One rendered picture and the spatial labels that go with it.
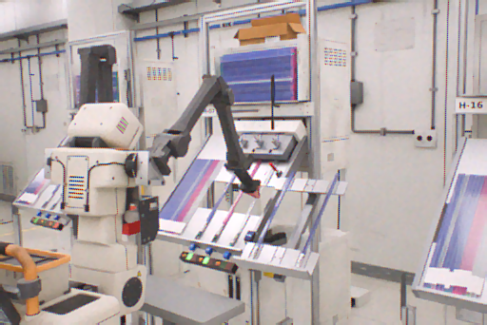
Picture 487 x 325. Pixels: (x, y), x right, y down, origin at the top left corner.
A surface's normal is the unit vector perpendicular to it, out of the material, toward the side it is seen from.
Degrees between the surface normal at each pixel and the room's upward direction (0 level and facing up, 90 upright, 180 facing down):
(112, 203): 90
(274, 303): 90
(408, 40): 90
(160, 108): 90
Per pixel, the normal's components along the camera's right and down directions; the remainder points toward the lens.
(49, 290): 0.87, 0.07
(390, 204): -0.65, 0.10
